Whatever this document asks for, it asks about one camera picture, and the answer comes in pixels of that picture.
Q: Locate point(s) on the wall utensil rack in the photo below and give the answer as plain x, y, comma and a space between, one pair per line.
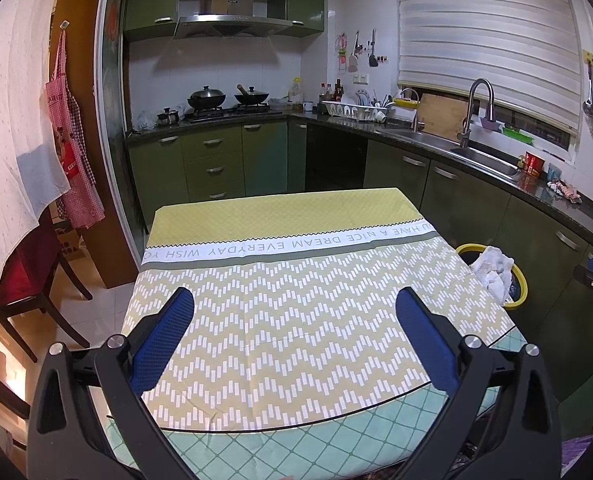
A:
359, 52

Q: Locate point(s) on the red paper cup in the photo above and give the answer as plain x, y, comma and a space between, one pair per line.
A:
535, 163

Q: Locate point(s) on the steel sink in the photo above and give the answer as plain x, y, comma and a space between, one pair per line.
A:
481, 157

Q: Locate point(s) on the white wall socket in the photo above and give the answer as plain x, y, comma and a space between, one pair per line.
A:
360, 79

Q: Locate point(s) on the green drawer base cabinet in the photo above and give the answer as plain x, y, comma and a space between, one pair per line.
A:
211, 160

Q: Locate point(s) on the black pan with lid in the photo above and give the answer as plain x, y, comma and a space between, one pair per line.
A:
251, 96

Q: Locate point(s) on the dark stone countertop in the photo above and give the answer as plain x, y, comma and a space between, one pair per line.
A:
541, 195

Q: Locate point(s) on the white tissue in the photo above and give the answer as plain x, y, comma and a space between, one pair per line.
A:
493, 272

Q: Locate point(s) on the green plastic tray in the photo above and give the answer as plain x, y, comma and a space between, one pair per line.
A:
517, 135

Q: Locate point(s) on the yellow sponge tray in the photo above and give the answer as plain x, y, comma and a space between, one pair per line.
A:
406, 103

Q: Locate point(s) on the wooden cutting board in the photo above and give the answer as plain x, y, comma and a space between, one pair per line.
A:
441, 117

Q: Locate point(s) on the cardboard box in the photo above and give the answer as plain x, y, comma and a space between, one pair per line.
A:
74, 242

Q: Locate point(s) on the crumpled snack packets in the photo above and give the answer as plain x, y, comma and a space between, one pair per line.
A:
566, 192

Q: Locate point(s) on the small steel faucet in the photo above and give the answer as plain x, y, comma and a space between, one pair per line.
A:
416, 110

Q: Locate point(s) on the green sink base cabinet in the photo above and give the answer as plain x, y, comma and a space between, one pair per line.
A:
466, 200

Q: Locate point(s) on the small blue container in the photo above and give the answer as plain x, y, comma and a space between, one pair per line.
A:
553, 171

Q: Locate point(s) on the hanging steel ladle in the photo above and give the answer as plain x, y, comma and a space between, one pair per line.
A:
588, 107

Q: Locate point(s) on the small steel pot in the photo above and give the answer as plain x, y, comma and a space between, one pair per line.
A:
167, 116

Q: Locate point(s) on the white window blind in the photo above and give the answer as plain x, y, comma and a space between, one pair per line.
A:
481, 30

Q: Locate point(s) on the steel range hood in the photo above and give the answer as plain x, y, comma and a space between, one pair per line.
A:
231, 22

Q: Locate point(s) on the tall steel faucet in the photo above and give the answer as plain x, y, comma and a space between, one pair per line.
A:
469, 110

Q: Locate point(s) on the white hanging cloth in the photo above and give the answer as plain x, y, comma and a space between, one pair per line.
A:
6, 135

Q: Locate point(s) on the yellow rimmed trash bin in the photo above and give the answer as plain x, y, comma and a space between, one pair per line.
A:
518, 287

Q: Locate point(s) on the patterned yellow tablecloth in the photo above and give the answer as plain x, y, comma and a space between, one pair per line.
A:
301, 300

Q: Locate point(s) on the yellow oil bottle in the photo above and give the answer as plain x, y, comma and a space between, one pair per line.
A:
295, 91

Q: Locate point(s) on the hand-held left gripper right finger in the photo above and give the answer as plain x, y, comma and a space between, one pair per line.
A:
426, 340

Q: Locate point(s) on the white dish rack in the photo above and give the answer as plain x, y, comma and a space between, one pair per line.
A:
356, 110

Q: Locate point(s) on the black wok with lid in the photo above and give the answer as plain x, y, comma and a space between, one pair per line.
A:
206, 97

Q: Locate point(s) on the purple plastic tray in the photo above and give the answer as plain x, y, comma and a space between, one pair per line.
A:
491, 125

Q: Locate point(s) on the gas stove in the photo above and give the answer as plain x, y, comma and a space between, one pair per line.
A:
226, 111

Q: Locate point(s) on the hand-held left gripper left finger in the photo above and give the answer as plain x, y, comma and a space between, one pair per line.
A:
164, 335

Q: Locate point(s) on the glass sliding door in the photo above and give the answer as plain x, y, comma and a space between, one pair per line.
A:
114, 110

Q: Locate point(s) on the dark wooden chair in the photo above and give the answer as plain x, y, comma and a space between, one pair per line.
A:
31, 265

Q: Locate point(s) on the red checked apron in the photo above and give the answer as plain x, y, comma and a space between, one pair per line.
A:
74, 160

